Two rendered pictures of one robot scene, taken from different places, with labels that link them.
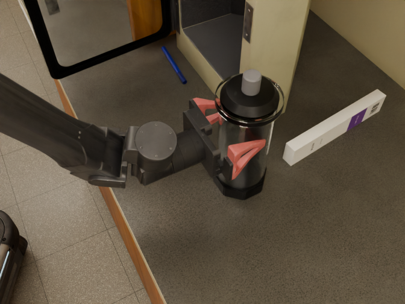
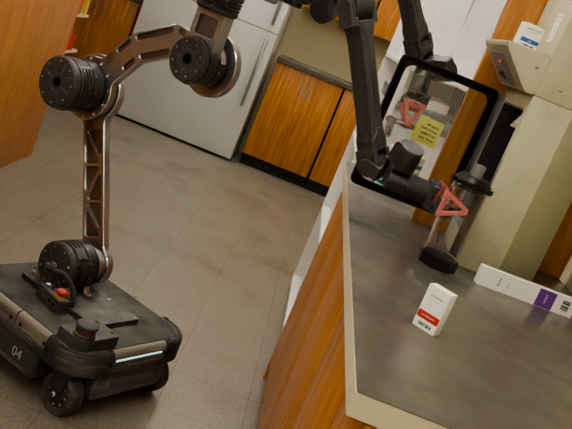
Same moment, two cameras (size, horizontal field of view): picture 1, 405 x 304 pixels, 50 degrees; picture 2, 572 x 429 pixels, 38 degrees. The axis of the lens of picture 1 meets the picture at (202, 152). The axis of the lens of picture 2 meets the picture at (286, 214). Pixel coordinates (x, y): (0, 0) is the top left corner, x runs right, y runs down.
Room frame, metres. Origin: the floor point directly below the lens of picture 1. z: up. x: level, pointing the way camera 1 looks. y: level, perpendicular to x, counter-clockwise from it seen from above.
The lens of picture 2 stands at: (-1.49, -0.63, 1.38)
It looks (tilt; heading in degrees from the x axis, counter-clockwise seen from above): 13 degrees down; 27
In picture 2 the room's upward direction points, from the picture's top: 22 degrees clockwise
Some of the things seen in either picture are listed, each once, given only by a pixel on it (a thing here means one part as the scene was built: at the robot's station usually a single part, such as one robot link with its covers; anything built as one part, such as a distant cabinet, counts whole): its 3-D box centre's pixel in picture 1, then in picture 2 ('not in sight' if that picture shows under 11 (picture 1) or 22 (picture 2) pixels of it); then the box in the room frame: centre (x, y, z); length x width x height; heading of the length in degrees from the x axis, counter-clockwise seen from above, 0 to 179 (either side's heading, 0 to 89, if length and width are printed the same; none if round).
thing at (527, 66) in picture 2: not in sight; (508, 65); (0.73, 0.04, 1.46); 0.32 x 0.12 x 0.10; 28
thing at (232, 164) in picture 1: (235, 146); (449, 203); (0.44, -0.05, 1.10); 0.09 x 0.07 x 0.07; 118
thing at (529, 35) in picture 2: not in sight; (528, 37); (0.65, 0.00, 1.54); 0.05 x 0.05 x 0.06; 33
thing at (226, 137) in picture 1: (244, 139); (454, 221); (0.49, -0.07, 1.06); 0.11 x 0.11 x 0.21
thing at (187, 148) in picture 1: (187, 148); (420, 190); (0.43, 0.02, 1.10); 0.10 x 0.07 x 0.07; 28
